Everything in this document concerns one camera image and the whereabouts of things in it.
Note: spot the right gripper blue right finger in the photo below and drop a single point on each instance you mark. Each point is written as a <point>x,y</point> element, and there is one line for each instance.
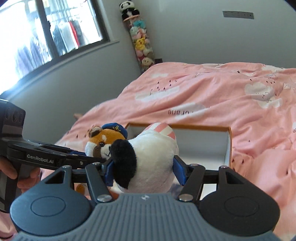
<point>181,170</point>

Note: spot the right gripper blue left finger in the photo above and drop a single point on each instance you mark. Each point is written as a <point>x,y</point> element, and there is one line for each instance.
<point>106,172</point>

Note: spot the white pink striped plush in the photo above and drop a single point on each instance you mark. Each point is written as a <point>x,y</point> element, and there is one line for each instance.
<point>144,164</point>

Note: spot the red panda sailor plush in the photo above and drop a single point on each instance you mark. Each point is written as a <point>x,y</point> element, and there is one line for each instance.
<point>111,139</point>

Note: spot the orange white storage box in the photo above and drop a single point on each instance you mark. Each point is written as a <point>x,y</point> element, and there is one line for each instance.
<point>208,146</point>

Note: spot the pink cloud print duvet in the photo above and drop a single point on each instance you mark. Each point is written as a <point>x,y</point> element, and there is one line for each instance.
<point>256,101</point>

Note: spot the clear tube of plush toys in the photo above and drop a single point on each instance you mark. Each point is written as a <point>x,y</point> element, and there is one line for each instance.
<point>141,42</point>

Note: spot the panda plush toy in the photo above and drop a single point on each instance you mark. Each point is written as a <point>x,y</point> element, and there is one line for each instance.
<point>128,9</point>

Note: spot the window with dark frame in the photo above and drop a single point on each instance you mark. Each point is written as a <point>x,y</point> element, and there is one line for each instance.
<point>36,35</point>

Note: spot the grey wall vent plate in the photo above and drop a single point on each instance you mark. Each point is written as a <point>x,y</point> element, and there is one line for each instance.
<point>238,14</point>

